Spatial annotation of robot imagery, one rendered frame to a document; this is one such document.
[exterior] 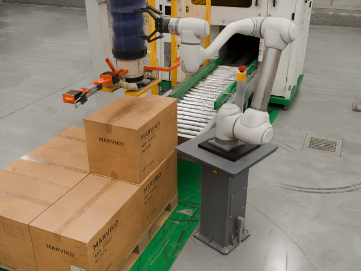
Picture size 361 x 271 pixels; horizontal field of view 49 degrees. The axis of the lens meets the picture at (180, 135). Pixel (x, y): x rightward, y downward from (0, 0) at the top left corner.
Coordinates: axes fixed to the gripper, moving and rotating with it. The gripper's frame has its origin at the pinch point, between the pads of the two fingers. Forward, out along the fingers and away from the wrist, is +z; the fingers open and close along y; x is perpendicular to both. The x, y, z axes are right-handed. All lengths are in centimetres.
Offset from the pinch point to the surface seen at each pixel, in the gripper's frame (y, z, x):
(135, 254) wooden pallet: 155, 2, -13
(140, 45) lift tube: 18.6, 11.6, 22.9
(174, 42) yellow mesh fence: 55, 62, 185
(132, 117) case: 63, 13, 11
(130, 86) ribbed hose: 40.7, 11.2, 7.6
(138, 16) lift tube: 1.0, 12.3, 23.8
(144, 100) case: 63, 21, 42
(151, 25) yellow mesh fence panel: 29, 62, 136
